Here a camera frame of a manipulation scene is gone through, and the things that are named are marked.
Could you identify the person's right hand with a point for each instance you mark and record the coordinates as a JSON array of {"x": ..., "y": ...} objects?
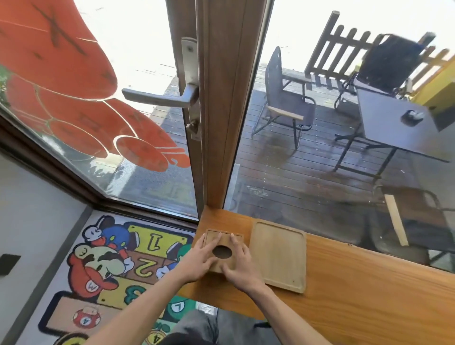
[{"x": 247, "y": 273}]

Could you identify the person's left hand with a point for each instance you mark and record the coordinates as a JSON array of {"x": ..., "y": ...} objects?
[{"x": 195, "y": 264}]

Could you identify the wooden tray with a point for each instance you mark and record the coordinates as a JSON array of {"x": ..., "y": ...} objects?
[{"x": 281, "y": 256}]

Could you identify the wooden tissue box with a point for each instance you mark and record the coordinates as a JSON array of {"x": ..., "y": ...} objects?
[{"x": 226, "y": 239}]

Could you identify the person's right forearm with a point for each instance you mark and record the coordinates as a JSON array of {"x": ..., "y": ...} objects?
[{"x": 284, "y": 316}]

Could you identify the person's left forearm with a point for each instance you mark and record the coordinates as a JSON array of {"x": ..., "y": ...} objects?
[{"x": 142, "y": 312}]

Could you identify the person's grey trousers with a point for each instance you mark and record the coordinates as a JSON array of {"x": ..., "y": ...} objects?
[{"x": 199, "y": 325}]

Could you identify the grey door mat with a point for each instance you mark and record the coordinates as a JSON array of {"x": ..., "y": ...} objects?
[{"x": 160, "y": 192}]

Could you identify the cartoon floor mat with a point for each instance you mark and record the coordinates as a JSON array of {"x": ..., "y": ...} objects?
[{"x": 106, "y": 256}]

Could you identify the brown folding chair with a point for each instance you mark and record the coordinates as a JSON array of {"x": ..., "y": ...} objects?
[{"x": 416, "y": 220}]

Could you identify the grey folding chair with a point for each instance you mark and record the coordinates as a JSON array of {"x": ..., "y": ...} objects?
[{"x": 281, "y": 96}]

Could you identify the dark square outdoor table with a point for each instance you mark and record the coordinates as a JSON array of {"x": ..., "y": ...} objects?
[{"x": 387, "y": 121}]

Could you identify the black ashtray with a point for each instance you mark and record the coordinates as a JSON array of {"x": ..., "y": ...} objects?
[{"x": 412, "y": 119}]

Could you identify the wooden picket fence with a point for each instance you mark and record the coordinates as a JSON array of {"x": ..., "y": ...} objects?
[{"x": 337, "y": 46}]

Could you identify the red window sticker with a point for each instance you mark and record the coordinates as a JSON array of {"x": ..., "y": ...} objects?
[{"x": 64, "y": 53}]

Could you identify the black folding chair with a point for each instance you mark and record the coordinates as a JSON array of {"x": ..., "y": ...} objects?
[{"x": 391, "y": 60}]

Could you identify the wooden door frame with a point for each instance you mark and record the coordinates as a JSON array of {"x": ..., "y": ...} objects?
[{"x": 227, "y": 89}]

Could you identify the black wall socket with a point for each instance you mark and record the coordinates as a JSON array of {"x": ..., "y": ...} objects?
[{"x": 9, "y": 264}]

